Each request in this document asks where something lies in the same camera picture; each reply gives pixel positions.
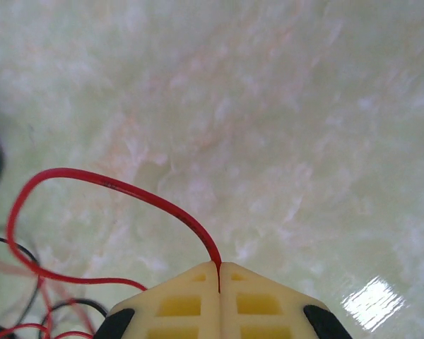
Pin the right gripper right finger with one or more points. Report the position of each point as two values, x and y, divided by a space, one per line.
258 300

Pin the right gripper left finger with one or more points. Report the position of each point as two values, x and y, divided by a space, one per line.
187 293

